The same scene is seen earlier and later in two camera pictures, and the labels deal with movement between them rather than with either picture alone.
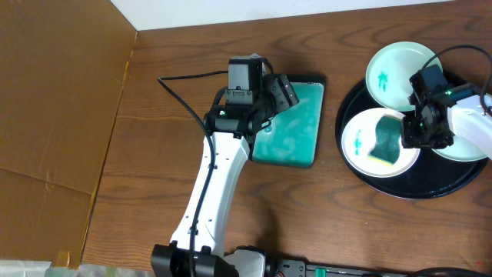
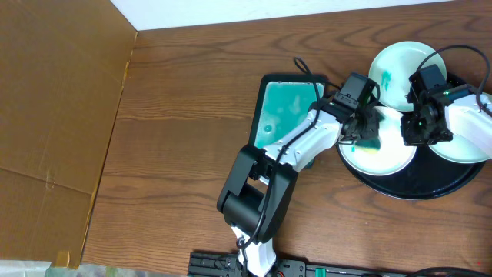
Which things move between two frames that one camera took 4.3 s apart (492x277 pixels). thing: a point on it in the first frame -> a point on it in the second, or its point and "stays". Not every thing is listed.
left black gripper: (282, 96) -> (369, 125)
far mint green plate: (390, 71) stays
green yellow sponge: (387, 143) -> (370, 146)
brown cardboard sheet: (63, 65) stays
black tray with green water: (291, 138) stays
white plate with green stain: (358, 140) stays
